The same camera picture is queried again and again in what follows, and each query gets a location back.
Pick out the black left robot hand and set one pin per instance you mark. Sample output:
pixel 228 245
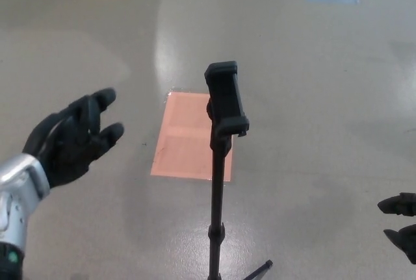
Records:
pixel 65 150

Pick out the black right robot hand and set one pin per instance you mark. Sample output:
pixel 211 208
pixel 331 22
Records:
pixel 412 208

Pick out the black phone stand tripod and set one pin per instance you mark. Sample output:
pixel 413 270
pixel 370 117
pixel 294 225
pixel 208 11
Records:
pixel 226 98

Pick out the orange floor tape patch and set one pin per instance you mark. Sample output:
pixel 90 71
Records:
pixel 182 143

